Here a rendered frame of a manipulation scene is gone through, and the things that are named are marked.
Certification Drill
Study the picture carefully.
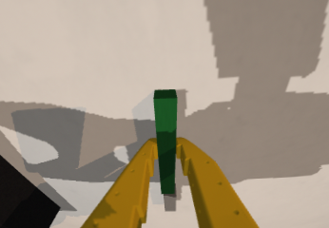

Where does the green rod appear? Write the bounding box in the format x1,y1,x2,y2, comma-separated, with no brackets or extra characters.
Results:
153,89,178,194

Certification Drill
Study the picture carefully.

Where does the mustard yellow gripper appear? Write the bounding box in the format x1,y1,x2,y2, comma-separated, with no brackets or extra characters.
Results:
81,137,260,228

